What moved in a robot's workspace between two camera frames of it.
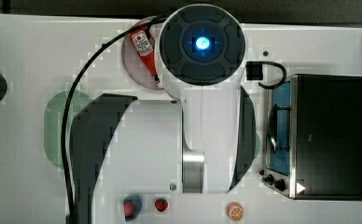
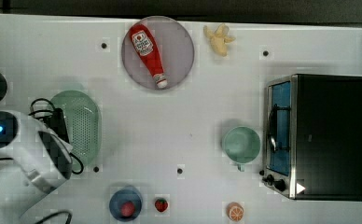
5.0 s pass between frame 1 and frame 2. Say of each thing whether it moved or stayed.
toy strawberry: stayed
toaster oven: stayed
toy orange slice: stayed
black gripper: moved
